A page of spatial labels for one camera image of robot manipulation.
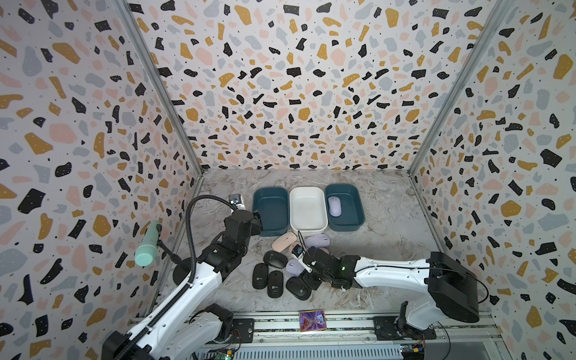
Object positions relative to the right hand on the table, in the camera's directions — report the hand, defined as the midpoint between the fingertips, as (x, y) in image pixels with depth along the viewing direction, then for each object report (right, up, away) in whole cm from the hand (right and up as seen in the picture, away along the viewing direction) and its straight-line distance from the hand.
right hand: (306, 272), depth 82 cm
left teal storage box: (-16, +23, +25) cm, 38 cm away
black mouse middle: (-11, -4, -1) cm, 12 cm away
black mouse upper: (-12, +3, +6) cm, 14 cm away
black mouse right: (-3, -6, -1) cm, 7 cm away
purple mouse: (+6, +9, +11) cm, 15 cm away
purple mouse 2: (+14, +22, +22) cm, 34 cm away
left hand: (-18, +22, -4) cm, 29 cm away
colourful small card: (+2, -14, -7) cm, 16 cm away
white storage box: (+1, +21, +25) cm, 32 cm away
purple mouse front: (-5, 0, +3) cm, 6 cm away
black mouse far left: (-17, -2, +2) cm, 17 cm away
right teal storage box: (+22, +18, +22) cm, 36 cm away
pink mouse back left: (-9, +9, +11) cm, 17 cm away
